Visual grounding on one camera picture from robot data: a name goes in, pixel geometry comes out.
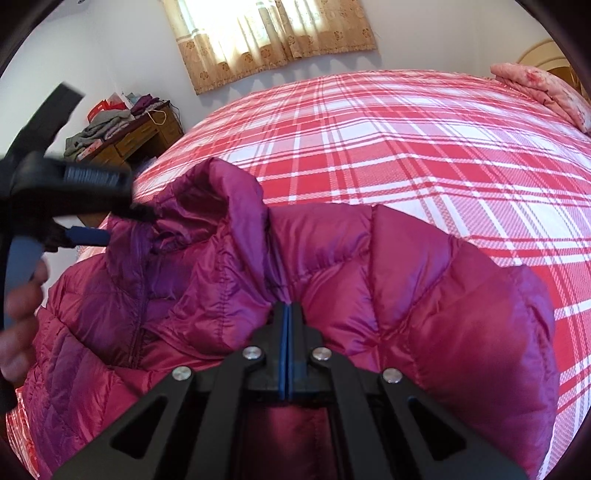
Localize red paper bag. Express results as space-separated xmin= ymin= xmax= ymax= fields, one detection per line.
xmin=88 ymin=91 xmax=129 ymax=121

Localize beige headboard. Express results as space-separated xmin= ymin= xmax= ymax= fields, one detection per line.
xmin=515 ymin=39 xmax=591 ymax=104

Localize beige patterned curtain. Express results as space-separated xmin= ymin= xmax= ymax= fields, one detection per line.
xmin=161 ymin=0 xmax=380 ymax=96

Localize red plaid bed sheet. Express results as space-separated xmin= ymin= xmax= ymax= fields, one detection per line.
xmin=4 ymin=69 xmax=591 ymax=480

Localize grey clothes pile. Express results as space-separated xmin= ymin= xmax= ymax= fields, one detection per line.
xmin=64 ymin=110 xmax=136 ymax=160

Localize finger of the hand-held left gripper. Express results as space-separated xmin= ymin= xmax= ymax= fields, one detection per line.
xmin=60 ymin=159 xmax=157 ymax=223
xmin=44 ymin=224 xmax=112 ymax=252

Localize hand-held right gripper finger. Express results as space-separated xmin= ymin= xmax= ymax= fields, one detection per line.
xmin=52 ymin=301 xmax=289 ymax=480
xmin=288 ymin=301 xmax=528 ymax=480

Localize wooden desk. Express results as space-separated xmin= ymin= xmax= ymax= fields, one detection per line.
xmin=76 ymin=99 xmax=185 ymax=171

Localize magenta down jacket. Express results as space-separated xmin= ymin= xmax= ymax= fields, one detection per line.
xmin=21 ymin=157 xmax=561 ymax=480

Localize pink folded blanket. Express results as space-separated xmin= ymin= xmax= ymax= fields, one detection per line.
xmin=489 ymin=62 xmax=591 ymax=136

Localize red and white box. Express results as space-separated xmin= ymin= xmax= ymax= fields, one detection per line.
xmin=76 ymin=138 xmax=106 ymax=163

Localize purple folded clothes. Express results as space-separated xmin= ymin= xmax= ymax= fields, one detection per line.
xmin=130 ymin=93 xmax=161 ymax=117

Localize person's left hand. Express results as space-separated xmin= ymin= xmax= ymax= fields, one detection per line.
xmin=0 ymin=260 xmax=49 ymax=387

